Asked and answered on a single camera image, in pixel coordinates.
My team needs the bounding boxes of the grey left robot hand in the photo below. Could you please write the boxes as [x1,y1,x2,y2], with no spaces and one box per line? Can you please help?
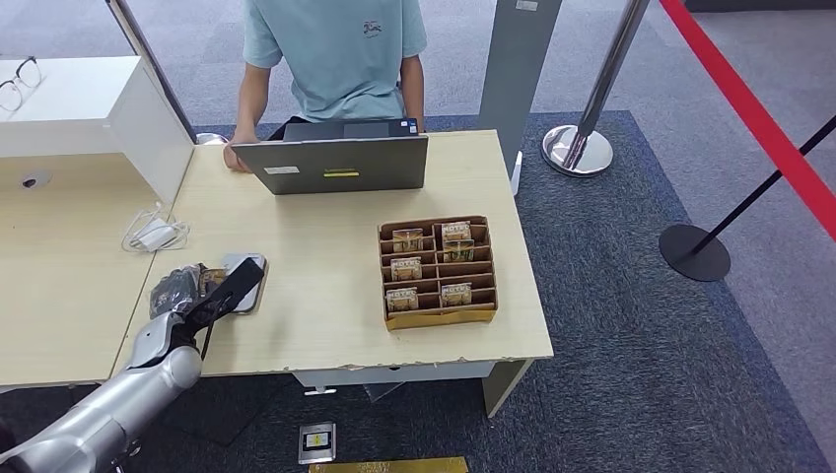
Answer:
[148,262,228,322]

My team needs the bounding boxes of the grey laptop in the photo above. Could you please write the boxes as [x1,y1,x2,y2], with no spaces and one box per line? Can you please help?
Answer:
[230,117,431,196]

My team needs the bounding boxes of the person's right hand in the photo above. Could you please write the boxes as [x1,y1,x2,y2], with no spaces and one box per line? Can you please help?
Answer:
[223,133,257,174]

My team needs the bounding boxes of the black stanchion post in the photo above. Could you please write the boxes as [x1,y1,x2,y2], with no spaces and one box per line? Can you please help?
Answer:
[658,113,836,283]

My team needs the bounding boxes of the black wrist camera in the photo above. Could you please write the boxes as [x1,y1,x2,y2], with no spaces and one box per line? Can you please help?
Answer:
[184,256,266,335]

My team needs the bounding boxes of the grey standing panel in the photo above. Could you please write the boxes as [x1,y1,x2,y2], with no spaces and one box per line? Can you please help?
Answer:
[474,0,564,197]

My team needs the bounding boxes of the person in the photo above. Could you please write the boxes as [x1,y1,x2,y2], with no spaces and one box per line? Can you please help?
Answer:
[223,0,429,174]

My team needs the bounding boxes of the clear plastic film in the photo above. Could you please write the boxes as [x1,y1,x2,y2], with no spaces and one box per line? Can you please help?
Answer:
[148,264,204,321]

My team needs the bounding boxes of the gold patterned ID card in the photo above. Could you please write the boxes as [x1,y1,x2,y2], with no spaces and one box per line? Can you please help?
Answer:
[197,266,228,299]

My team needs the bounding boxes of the cardboard card organizer box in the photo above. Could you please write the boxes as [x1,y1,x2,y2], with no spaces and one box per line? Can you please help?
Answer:
[377,214,500,332]

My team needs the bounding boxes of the red barrier belt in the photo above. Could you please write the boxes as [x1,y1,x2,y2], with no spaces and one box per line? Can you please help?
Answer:
[660,0,836,241]

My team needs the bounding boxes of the metal floor socket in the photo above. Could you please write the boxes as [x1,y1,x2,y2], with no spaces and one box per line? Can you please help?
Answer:
[298,422,337,466]

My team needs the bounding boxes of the desk leg panel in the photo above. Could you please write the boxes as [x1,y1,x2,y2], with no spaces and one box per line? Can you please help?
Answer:
[481,359,535,419]

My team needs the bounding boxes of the chrome stanchion post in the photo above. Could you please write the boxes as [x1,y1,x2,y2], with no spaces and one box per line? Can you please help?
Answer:
[104,0,230,147]
[540,0,653,177]

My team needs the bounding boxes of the dark blue carpet rug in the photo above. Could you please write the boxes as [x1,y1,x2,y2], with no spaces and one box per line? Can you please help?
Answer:
[0,109,834,473]

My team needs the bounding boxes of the yellow floor tape strip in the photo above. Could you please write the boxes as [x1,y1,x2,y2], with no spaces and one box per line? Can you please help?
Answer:
[308,455,470,473]

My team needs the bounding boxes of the grey card reader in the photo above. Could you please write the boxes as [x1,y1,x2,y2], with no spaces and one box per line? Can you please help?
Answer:
[218,252,270,316]

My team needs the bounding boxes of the white power adapter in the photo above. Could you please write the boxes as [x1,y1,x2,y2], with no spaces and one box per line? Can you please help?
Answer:
[135,218,177,253]

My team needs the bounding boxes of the white cabinet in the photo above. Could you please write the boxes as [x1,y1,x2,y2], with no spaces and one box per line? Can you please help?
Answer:
[0,55,196,205]

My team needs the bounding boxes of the white charging cable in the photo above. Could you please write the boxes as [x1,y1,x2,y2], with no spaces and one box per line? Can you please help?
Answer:
[120,200,192,254]

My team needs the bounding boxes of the chrome ring frame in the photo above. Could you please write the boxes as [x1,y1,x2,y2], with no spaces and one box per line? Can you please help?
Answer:
[109,439,142,473]

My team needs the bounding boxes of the black rimmed eyeglasses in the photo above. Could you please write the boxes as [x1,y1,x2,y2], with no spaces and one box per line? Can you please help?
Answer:
[0,55,43,113]

